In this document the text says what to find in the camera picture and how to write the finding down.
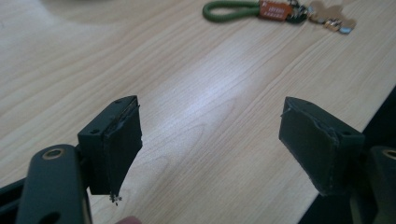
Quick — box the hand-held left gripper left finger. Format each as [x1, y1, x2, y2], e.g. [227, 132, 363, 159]
[77, 94, 144, 203]

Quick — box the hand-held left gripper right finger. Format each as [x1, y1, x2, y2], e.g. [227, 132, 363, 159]
[278, 95, 366, 197]

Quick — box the green rope keychain with keys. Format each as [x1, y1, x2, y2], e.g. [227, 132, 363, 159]
[202, 0, 358, 35]

